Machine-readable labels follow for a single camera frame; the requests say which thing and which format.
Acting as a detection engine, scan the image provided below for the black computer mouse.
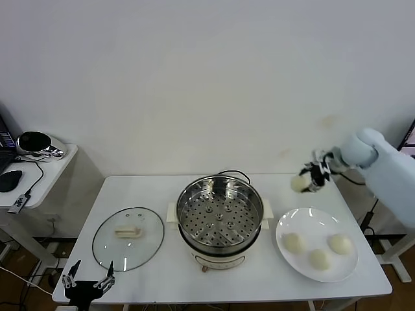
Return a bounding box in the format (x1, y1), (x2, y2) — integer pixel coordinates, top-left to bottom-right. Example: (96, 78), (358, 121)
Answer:
(0, 169), (24, 193)

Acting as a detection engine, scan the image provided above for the black floor cable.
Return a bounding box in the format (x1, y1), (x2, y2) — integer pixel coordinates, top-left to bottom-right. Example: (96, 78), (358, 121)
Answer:
(19, 257), (65, 288)

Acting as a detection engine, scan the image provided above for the glass lid with cream handle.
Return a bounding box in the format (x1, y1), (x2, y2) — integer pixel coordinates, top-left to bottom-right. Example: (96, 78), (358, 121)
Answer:
(92, 207), (165, 272)

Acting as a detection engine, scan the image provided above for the white round plate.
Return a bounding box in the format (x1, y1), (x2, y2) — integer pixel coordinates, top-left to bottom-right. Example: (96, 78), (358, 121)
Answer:
(276, 207), (360, 283)

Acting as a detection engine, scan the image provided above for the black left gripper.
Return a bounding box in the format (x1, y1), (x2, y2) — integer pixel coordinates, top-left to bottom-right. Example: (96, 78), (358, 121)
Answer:
(61, 259), (117, 307)

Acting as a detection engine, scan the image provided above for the cream electric pot base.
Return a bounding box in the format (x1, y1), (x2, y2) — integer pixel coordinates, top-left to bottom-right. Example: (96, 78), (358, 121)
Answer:
(168, 220), (270, 273)

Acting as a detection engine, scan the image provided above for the stainless steel steamer basket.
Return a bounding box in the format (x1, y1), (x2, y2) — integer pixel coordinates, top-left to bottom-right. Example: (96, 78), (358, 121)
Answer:
(166, 174), (273, 249)

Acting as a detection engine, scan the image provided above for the white steamed baozi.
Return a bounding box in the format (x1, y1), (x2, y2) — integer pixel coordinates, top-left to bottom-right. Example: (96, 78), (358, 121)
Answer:
(327, 234), (353, 256)
(290, 174), (311, 194)
(283, 232), (307, 254)
(308, 248), (333, 271)

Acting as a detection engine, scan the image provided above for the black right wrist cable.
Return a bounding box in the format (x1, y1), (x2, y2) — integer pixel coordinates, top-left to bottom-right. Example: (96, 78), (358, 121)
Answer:
(342, 174), (368, 186)

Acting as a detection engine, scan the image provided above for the black usb hub cable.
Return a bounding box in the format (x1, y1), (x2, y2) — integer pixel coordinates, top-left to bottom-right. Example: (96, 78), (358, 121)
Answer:
(14, 155), (45, 197)

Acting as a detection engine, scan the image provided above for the black laptop beside chrome object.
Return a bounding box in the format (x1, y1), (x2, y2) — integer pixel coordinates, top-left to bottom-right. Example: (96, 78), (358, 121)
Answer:
(0, 103), (23, 172)

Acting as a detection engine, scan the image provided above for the black cable with inline adapter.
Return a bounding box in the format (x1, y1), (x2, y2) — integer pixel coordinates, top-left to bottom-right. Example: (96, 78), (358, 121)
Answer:
(359, 197), (380, 237)

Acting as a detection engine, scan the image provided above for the grey usb hub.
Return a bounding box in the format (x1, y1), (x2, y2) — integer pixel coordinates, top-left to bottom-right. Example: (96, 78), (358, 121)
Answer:
(6, 194), (30, 214)

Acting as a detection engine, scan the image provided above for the white side table with mouse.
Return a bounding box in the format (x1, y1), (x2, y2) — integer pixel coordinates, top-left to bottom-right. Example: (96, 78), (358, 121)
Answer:
(0, 143), (79, 270)

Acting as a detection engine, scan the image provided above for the white floor cable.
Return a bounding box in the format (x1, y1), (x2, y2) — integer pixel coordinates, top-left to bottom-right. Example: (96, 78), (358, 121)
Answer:
(0, 264), (54, 296)

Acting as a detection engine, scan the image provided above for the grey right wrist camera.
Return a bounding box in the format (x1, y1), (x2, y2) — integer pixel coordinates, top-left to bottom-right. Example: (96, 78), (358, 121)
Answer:
(313, 149), (334, 168)

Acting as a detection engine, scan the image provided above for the black pot power cable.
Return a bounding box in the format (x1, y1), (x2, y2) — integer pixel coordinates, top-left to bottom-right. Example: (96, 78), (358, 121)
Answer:
(217, 168), (253, 185)

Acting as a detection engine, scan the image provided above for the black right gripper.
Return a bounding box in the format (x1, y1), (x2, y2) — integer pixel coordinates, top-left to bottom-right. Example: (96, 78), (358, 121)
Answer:
(300, 160), (333, 194)

